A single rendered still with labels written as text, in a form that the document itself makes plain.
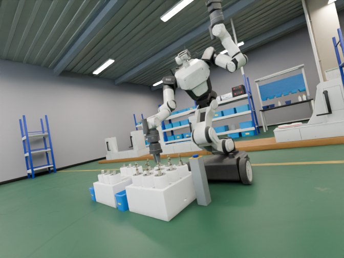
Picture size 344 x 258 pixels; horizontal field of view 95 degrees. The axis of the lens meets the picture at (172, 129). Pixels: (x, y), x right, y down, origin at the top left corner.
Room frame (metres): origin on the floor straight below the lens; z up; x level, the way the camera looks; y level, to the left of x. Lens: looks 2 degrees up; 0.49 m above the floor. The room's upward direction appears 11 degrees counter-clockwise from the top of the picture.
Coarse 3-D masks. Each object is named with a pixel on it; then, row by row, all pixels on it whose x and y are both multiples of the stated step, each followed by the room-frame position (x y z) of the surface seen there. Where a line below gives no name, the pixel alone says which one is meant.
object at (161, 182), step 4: (160, 176) 1.01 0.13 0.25; (164, 176) 1.01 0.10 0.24; (156, 180) 1.01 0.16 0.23; (160, 180) 1.00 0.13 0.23; (164, 180) 1.01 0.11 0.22; (156, 184) 1.01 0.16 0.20; (160, 184) 1.00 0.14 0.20; (164, 184) 1.00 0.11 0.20; (168, 184) 1.03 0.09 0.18; (160, 188) 1.00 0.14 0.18
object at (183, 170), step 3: (186, 165) 1.21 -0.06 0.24; (180, 168) 1.18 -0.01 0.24; (183, 168) 1.18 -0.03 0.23; (186, 168) 1.20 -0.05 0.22; (180, 171) 1.18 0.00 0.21; (183, 171) 1.18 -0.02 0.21; (186, 171) 1.19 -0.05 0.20; (180, 174) 1.19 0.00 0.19; (183, 174) 1.18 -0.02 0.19; (186, 174) 1.19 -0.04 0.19
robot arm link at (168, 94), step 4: (164, 92) 1.31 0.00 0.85; (168, 92) 1.29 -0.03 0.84; (172, 92) 1.31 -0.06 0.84; (164, 96) 1.29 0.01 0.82; (168, 96) 1.27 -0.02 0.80; (172, 96) 1.28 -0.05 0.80; (164, 100) 1.27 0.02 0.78; (168, 100) 1.19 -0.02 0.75; (172, 100) 1.22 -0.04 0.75; (168, 104) 1.17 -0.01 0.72; (172, 104) 1.19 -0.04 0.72; (172, 108) 1.19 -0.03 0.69
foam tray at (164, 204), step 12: (180, 180) 1.08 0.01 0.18; (192, 180) 1.18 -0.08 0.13; (132, 192) 1.13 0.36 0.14; (144, 192) 1.05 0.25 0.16; (156, 192) 0.97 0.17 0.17; (168, 192) 0.97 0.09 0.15; (180, 192) 1.06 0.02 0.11; (192, 192) 1.16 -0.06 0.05; (132, 204) 1.15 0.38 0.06; (144, 204) 1.06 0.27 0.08; (156, 204) 0.99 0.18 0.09; (168, 204) 0.96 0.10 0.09; (180, 204) 1.04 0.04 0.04; (156, 216) 1.00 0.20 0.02; (168, 216) 0.95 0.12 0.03
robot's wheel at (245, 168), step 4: (240, 160) 1.26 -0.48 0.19; (244, 160) 1.24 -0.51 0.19; (248, 160) 1.30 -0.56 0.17; (240, 164) 1.23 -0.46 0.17; (244, 164) 1.21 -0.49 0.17; (248, 164) 1.31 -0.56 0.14; (240, 168) 1.21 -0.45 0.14; (244, 168) 1.19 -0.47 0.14; (248, 168) 1.32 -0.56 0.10; (240, 172) 1.21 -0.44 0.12; (244, 172) 1.19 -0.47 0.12; (248, 172) 1.30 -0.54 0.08; (240, 176) 1.21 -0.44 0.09; (244, 176) 1.19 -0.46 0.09; (248, 176) 1.28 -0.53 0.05; (244, 180) 1.20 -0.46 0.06; (248, 180) 1.20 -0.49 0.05
